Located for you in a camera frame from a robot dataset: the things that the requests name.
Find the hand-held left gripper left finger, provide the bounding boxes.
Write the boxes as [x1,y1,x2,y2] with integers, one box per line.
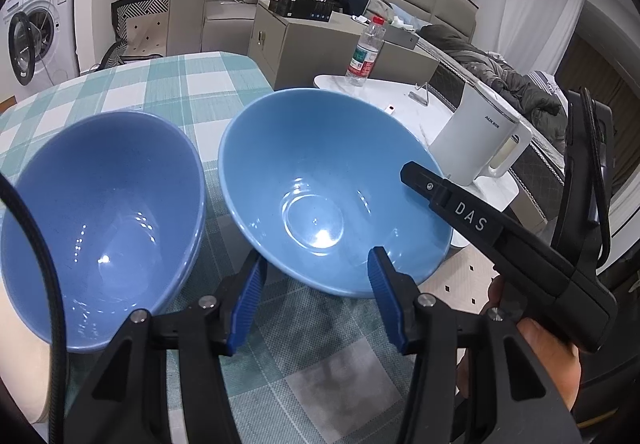
[65,251,268,444]

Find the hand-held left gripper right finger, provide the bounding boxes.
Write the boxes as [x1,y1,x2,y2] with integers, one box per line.
[367,246,583,444]

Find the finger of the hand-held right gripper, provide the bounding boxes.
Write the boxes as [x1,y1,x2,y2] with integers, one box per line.
[401,163,503,247]

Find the person's right hand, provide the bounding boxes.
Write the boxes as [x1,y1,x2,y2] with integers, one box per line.
[487,274,583,412]

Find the white electric kettle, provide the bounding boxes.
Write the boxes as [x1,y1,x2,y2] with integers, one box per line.
[429,82,533,187]

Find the white round table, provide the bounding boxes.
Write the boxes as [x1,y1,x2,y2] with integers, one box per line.
[314,74,521,247]

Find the grey clothes pile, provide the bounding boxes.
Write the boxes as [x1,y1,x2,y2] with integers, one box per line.
[420,24,568,145]

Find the clear water bottle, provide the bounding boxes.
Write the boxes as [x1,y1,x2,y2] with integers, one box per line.
[346,16,387,87]

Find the white curtain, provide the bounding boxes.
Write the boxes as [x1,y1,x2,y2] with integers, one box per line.
[492,0,588,79]

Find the beige side cabinet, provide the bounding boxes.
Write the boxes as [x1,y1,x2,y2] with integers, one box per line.
[250,0,421,92]

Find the black device boxes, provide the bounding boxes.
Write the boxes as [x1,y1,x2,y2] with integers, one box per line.
[269,0,333,22]

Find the white washing machine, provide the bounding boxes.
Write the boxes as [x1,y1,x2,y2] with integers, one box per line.
[0,0,81,102]

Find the black cable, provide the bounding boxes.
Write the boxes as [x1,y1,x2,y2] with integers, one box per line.
[0,174,68,444]

